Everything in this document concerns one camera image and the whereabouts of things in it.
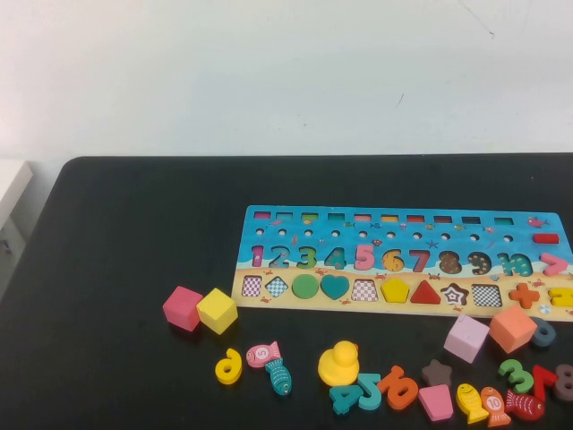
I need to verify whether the teal heart piece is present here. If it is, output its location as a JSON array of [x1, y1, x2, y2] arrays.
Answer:
[[319, 274, 351, 302]]

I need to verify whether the yellow pentagon piece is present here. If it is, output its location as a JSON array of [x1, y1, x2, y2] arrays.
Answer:
[[380, 277, 412, 305]]

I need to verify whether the yellow number six piece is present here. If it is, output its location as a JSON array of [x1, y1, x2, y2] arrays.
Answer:
[[214, 347, 244, 386]]

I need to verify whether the orange plus sign piece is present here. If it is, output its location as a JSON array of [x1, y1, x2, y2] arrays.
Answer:
[[508, 282, 542, 310]]

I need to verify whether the teal patterned fish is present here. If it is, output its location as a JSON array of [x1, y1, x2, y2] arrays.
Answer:
[[263, 357, 294, 397]]

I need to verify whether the yellow equals sign piece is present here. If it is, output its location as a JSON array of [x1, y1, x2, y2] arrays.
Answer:
[[547, 287, 573, 308]]

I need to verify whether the light blue number piece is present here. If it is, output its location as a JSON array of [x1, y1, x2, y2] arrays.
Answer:
[[355, 372, 383, 412]]

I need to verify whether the brown star piece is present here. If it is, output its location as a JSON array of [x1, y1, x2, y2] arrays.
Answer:
[[420, 357, 454, 388]]

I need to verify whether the brown number eight piece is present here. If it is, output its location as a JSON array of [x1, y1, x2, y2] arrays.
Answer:
[[551, 363, 573, 402]]

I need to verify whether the red patterned fish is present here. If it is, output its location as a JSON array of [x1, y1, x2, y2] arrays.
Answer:
[[504, 388, 548, 423]]

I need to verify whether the pink number five piece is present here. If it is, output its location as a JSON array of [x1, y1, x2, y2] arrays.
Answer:
[[354, 245, 377, 272]]

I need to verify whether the orange number ten piece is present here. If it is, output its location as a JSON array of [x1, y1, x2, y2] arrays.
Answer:
[[376, 364, 420, 412]]

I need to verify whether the blue wooden puzzle board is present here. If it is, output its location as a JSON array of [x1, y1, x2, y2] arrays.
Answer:
[[230, 204, 573, 323]]

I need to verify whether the teal number four piece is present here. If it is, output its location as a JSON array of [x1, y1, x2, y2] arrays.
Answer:
[[328, 383, 363, 416]]

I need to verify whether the salmon orange cube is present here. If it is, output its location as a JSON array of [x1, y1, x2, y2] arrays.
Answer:
[[487, 304, 539, 356]]

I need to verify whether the orange fish with ten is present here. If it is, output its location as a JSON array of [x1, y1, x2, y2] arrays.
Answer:
[[479, 385, 513, 428]]

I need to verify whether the slate blue number piece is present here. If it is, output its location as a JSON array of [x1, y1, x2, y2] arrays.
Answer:
[[529, 315, 558, 349]]

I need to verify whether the pink trapezoid piece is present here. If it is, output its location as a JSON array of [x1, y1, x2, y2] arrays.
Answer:
[[417, 383, 455, 423]]

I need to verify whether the red number seven piece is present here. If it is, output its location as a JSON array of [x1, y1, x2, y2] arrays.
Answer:
[[530, 364, 560, 405]]

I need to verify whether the pink fish with five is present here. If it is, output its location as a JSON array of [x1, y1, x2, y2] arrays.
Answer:
[[244, 340, 283, 370]]

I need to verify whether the light pink cube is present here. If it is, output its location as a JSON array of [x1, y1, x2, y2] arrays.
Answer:
[[442, 313, 491, 365]]

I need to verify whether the pink greater-than sign piece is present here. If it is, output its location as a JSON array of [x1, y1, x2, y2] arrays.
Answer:
[[538, 252, 570, 277]]

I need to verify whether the green circle piece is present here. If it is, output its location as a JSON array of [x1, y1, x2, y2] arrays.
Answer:
[[291, 273, 321, 301]]

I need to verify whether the yellow duck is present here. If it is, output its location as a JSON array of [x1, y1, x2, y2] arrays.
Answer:
[[317, 340, 361, 387]]

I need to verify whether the yellow cube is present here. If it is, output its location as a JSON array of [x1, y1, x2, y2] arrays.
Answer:
[[195, 287, 240, 336]]

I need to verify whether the yellow fish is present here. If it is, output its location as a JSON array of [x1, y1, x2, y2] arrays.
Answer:
[[455, 382, 491, 426]]

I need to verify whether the white furniture slab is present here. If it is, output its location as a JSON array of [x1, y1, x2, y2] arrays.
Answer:
[[0, 159, 36, 234]]

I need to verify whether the green number three piece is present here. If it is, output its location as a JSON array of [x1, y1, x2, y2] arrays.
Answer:
[[497, 357, 535, 394]]

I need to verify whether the red triangle piece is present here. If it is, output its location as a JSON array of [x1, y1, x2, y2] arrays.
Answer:
[[409, 280, 442, 305]]

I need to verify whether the magenta red cube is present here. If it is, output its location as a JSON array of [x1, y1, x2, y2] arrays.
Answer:
[[161, 285, 205, 333]]

